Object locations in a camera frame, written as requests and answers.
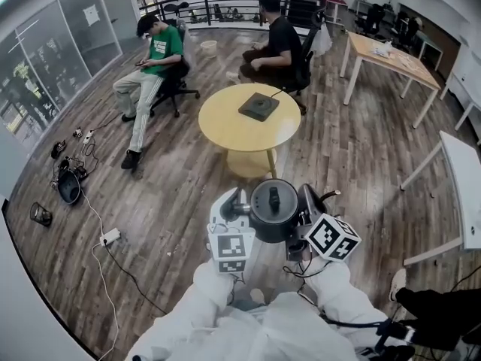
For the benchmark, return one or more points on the person's left forearm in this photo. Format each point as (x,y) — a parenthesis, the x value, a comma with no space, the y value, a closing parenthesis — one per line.
(204,299)

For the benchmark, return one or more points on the black electric kettle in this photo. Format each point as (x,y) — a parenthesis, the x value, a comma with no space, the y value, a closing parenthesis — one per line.
(274,209)

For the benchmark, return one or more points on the person's white suit torso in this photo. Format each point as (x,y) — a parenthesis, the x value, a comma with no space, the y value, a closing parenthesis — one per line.
(255,333)

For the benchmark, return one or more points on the black metal railing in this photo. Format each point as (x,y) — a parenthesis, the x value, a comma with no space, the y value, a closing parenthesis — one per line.
(225,4)

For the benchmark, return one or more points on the white cabinet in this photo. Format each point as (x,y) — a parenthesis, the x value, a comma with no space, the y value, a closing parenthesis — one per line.
(466,77)

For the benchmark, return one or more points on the small white power strip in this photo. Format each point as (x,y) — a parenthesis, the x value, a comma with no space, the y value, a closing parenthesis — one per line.
(88,137)

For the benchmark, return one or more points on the black round pot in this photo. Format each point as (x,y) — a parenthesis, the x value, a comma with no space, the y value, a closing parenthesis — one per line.
(69,188)

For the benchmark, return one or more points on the pale plastic bucket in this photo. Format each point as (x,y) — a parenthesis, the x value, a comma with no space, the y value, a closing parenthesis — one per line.
(209,48)

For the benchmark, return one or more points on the black office chair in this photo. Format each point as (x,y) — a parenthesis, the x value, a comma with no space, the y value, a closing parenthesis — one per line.
(306,58)
(174,83)

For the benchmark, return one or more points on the round yellow table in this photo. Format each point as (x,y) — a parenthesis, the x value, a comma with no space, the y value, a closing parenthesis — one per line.
(244,134)

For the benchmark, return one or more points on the person's right forearm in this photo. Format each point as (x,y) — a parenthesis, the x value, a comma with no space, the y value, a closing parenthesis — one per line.
(340,295)

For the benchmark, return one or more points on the glass partition wall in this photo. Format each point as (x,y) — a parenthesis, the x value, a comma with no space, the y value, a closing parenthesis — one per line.
(56,51)

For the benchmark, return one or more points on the white plastic bag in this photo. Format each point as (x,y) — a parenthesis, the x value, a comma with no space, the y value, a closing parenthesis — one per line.
(322,40)

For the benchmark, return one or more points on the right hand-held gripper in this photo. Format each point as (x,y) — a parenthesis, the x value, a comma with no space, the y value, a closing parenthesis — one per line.
(332,239)

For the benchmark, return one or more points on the dark square kettle base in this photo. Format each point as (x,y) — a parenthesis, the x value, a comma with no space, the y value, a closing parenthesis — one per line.
(259,106)

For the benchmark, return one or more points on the wooden table with white legs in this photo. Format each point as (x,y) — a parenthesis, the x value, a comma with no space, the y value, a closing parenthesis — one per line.
(394,64)

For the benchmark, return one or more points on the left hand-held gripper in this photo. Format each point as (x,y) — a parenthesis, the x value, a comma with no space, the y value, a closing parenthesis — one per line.
(230,244)

